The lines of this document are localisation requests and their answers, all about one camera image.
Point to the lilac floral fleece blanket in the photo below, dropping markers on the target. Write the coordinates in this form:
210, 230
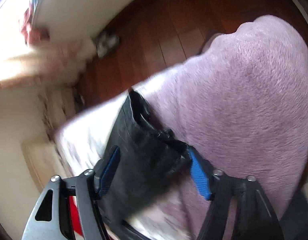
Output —
242, 104

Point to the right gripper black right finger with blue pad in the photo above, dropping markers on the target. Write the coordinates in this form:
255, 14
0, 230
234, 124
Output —
242, 199

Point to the red item on floor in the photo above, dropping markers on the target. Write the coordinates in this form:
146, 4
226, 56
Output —
75, 221

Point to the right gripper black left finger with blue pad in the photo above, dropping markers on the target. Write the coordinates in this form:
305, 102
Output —
51, 217

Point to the black leather jacket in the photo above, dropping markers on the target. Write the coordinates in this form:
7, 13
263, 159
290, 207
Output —
139, 163

